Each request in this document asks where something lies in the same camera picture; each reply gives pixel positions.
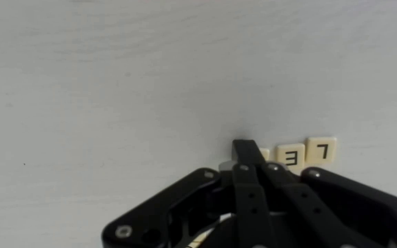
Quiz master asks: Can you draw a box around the cream letter tile E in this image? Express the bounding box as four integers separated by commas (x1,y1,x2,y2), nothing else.
274,142,307,176

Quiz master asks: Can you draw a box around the cream letter tile L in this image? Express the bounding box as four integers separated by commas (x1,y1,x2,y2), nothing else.
305,135,339,169

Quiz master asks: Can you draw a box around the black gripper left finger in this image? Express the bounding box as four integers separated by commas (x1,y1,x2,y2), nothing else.
101,139,278,248

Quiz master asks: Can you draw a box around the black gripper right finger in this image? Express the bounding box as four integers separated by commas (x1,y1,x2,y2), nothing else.
258,161,397,248

